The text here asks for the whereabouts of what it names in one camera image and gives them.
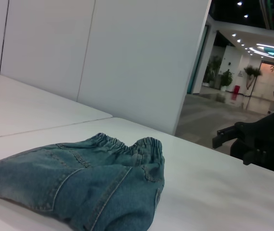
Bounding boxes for thin palm tree plant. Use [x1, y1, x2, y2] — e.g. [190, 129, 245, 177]
[244, 64, 263, 90]

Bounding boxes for bushy dark potted plant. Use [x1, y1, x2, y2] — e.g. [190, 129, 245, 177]
[220, 69, 234, 92]

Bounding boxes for ring ceiling light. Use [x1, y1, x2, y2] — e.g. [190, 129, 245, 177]
[249, 43, 274, 59]

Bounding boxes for blue denim shorts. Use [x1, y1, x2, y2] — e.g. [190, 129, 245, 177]
[0, 132, 166, 231]

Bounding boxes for tall green potted plant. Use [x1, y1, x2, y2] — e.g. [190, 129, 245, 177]
[203, 55, 223, 89]

